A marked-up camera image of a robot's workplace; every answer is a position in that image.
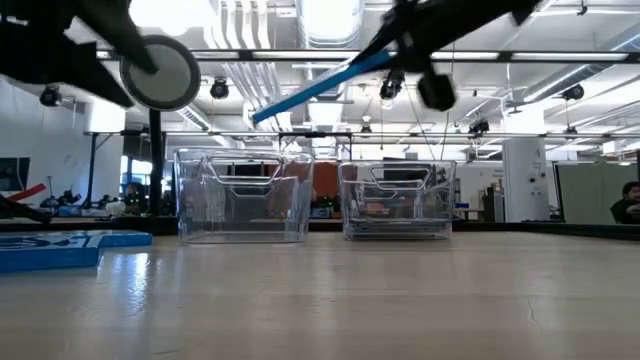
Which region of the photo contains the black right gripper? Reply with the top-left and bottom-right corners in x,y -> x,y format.
349,0 -> 501,112

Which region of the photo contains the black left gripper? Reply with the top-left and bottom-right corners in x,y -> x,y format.
0,0 -> 160,109

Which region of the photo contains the blue jewel case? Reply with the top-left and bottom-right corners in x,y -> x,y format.
0,229 -> 154,275
252,49 -> 396,125

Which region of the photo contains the black desk lamp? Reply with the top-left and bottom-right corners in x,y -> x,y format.
119,34 -> 202,219

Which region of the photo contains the clear plastic bin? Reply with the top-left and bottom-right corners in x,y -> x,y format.
338,159 -> 457,242
173,147 -> 315,245

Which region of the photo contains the black overhead beam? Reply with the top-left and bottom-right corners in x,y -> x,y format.
94,48 -> 640,65

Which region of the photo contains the orange partition panel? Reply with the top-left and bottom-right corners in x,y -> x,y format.
312,162 -> 340,201

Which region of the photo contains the red bar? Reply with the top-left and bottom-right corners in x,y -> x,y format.
7,183 -> 46,204

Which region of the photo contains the white pillar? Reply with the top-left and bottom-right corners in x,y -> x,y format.
502,137 -> 551,224

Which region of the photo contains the grey green partition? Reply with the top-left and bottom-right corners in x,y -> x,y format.
553,162 -> 640,226

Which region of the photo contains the person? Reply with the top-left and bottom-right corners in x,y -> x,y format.
609,180 -> 640,225

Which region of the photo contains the black background rack frame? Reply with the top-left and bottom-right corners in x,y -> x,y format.
277,130 -> 354,161

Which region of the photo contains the dark wall monitor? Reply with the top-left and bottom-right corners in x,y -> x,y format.
0,157 -> 31,193

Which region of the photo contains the black aluminium table frame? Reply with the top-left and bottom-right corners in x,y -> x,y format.
0,215 -> 640,242

